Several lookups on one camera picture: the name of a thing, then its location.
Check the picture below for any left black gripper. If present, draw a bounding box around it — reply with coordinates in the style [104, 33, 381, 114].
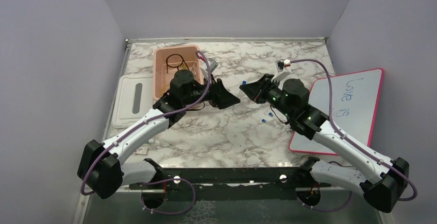
[183, 74, 240, 110]

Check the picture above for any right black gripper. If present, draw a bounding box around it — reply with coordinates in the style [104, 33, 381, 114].
[240, 73, 294, 119]

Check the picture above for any black metal ring stand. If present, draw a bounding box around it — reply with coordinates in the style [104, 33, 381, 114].
[165, 54, 188, 73]

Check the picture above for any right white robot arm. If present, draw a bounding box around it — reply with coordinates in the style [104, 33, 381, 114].
[239, 74, 409, 213]

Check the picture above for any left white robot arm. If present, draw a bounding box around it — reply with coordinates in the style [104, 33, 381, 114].
[77, 70, 240, 199]

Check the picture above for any pink plastic bin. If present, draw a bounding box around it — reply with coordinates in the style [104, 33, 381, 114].
[153, 45, 204, 100]

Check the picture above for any small white label card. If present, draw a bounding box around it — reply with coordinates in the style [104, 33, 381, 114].
[134, 147, 148, 156]

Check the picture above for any pink framed whiteboard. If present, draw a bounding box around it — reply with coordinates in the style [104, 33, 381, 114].
[289, 68, 384, 156]

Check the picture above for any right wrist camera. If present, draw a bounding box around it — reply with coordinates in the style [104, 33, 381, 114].
[272, 59, 291, 82]

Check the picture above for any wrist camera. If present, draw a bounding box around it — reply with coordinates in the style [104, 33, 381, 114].
[272, 59, 291, 82]
[200, 58, 219, 79]

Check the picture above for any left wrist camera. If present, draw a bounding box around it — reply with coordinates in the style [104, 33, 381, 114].
[200, 58, 219, 79]

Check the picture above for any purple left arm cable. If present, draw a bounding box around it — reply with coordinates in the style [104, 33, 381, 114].
[80, 50, 212, 215]

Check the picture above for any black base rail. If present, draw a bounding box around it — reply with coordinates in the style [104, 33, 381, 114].
[94, 159, 332, 203]

